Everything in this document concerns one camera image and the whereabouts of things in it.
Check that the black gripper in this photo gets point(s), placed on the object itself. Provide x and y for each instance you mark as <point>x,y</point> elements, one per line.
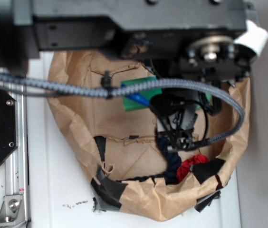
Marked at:
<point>175,109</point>

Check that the brown paper-lined bowl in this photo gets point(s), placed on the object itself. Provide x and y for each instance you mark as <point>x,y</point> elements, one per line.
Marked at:
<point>119,156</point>

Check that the red crumpled cloth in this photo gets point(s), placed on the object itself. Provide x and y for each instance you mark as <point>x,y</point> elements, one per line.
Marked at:
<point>184,168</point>

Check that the green rectangular block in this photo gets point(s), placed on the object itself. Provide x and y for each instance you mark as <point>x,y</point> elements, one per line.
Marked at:
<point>134,103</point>

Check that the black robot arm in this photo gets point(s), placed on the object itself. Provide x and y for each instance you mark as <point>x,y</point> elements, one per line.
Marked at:
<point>192,46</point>

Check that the metal corner bracket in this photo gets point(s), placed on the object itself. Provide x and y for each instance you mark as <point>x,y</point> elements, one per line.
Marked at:
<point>12,211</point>

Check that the white tape on arm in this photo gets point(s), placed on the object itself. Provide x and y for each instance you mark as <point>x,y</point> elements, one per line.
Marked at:
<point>255,38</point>

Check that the green textured ball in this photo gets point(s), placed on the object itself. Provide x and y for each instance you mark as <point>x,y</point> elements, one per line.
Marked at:
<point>204,100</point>

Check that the aluminium extrusion rail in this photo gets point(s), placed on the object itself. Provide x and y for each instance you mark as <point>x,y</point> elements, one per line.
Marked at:
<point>17,164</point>

